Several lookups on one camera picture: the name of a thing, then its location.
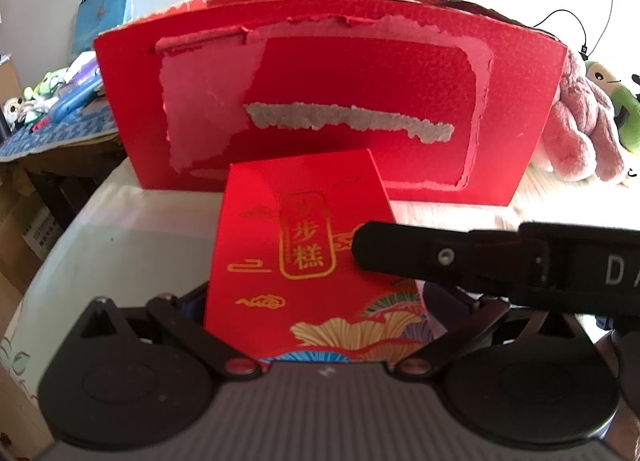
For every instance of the purple toy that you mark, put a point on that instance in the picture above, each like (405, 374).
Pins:
(82, 68)

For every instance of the tan cardboard box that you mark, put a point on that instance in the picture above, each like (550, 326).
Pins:
(9, 81)

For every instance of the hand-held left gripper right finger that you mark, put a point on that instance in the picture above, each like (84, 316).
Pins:
(465, 336)

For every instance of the blue patterned cloth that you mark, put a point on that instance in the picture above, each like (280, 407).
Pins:
(60, 133)

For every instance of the green frog plush toy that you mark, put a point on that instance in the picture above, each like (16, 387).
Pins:
(50, 83)

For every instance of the brown printed cardboard box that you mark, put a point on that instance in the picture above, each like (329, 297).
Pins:
(25, 241)

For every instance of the green printed bed sheet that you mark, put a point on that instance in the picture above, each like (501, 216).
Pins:
(125, 251)

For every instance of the pink plush toy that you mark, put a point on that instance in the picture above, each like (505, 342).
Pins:
(575, 131)

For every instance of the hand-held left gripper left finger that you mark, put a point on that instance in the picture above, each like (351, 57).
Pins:
(172, 313)

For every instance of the green and black plush toy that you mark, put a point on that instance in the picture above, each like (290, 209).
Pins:
(615, 91)

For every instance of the small red gold-printed box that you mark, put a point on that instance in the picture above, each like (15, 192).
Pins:
(250, 241)

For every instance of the large red paper bag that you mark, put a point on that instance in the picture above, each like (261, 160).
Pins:
(350, 81)

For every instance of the white big-eyed plush toy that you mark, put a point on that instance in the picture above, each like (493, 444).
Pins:
(17, 113)

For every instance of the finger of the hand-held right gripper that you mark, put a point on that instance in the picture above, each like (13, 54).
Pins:
(400, 248)

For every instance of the wooden side table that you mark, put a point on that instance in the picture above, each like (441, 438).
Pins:
(75, 176)

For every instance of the blue hanging bag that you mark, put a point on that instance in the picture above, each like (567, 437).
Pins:
(100, 16)

